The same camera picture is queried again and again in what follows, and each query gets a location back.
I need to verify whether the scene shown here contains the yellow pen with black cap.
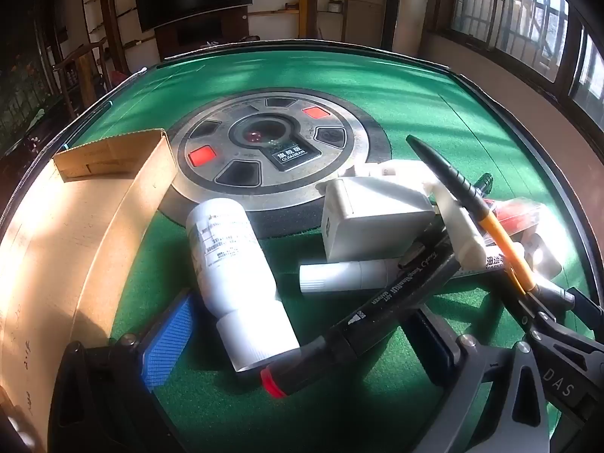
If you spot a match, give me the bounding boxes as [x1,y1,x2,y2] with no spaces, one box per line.
[406,135,539,296]

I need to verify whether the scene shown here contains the flower wall painting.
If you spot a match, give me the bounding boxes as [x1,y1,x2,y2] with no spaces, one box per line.
[0,52,50,135]

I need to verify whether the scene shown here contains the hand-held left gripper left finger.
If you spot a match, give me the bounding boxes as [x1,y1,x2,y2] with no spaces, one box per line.
[47,290,194,453]

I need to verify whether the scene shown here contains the clear plastic packet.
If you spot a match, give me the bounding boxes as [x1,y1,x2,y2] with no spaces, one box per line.
[523,233,563,279]

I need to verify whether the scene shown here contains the white paint marker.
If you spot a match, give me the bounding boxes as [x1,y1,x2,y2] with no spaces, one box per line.
[455,243,524,278]

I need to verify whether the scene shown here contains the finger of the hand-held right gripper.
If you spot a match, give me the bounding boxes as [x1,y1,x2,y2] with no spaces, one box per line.
[535,285,604,341]
[507,269,562,341]

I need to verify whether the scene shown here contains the round table control panel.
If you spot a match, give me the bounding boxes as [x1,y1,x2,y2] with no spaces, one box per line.
[160,89,392,239]

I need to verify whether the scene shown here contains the white power adapter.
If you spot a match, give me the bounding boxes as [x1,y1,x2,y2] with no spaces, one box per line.
[321,176,435,262]

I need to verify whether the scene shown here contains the wooden chair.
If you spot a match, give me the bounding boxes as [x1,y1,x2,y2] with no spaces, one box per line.
[52,40,111,119]

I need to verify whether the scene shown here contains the white plastic bottle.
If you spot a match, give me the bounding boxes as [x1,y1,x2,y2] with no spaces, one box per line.
[185,198,303,373]

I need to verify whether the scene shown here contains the clear case with red insert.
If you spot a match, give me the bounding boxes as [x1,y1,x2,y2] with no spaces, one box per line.
[486,198,543,237]

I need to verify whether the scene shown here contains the barred window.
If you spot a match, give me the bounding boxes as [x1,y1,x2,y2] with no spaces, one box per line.
[448,0,604,119]

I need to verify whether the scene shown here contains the cardboard box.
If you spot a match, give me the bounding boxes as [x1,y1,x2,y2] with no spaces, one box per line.
[0,127,177,453]

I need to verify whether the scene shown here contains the small white tube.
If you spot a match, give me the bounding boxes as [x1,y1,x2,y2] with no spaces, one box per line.
[299,260,402,296]

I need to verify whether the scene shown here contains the black double-ended marker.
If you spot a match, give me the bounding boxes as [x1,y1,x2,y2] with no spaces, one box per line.
[260,236,458,399]

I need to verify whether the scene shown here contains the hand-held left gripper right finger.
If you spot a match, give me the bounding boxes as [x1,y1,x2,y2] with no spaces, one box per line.
[403,306,562,453]

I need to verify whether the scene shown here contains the black gel pen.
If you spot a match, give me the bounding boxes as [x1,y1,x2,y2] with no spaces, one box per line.
[399,224,449,270]

